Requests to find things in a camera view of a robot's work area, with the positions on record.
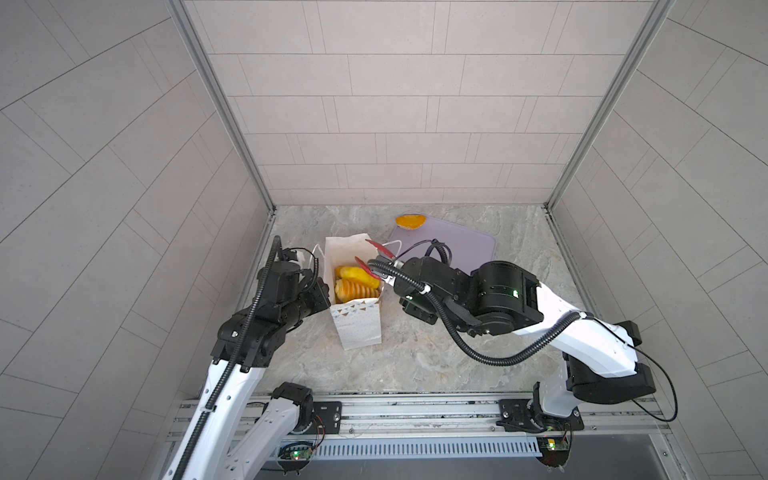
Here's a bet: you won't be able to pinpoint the yellow orange oval bread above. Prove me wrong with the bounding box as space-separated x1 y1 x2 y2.
335 266 380 290

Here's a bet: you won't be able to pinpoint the white cartoon paper bag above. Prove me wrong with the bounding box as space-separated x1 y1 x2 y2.
315 233 399 350

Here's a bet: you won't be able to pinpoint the red steel kitchen tongs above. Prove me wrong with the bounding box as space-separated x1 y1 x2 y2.
355 238 396 280

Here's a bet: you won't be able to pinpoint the orange bread top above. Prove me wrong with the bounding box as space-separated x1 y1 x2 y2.
395 214 427 230

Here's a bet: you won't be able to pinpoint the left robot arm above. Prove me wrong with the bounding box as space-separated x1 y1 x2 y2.
162 260 330 479

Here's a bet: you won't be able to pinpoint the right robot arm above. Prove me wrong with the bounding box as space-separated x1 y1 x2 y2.
379 257 656 434

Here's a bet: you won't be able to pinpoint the lilac plastic tray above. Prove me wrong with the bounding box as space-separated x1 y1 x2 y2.
387 217 497 274

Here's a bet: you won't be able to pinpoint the left circuit board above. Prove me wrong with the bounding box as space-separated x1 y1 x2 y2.
278 441 316 462

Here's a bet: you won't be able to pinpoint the circuit board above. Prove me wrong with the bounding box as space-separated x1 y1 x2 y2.
278 441 316 462
536 436 571 469

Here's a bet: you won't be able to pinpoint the right circuit board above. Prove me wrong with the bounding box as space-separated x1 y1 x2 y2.
536 436 571 469

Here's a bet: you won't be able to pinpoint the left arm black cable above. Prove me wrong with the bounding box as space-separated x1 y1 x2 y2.
170 235 322 480

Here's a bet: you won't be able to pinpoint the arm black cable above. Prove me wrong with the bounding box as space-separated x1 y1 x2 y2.
170 235 322 480
367 238 679 423

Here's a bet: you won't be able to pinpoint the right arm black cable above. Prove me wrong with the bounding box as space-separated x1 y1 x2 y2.
367 238 679 423

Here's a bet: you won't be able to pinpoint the aluminium mounting rail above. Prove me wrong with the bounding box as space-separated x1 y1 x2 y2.
164 391 670 445

